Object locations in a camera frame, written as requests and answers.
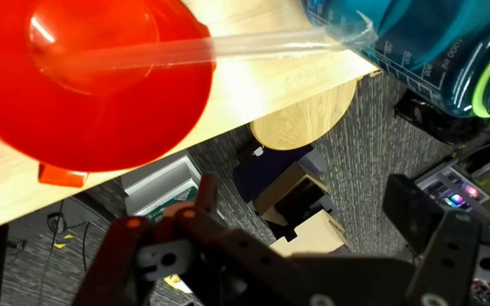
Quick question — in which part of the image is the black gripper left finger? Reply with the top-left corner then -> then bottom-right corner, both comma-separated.
72,175 -> 220,306

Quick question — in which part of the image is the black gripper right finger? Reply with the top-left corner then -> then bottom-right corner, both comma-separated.
383,173 -> 482,306

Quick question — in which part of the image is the clear plastic straw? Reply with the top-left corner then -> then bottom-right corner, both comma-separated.
36,27 -> 341,71

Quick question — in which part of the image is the orange plastic bowl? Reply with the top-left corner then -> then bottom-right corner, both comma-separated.
0,0 -> 215,172

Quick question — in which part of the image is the open cardboard box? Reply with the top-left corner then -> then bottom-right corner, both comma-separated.
254,163 -> 348,257

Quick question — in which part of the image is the round wooden stool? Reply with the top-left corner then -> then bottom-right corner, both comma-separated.
251,80 -> 358,151

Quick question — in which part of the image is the blue water bottle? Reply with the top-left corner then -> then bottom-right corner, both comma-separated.
302,0 -> 490,119

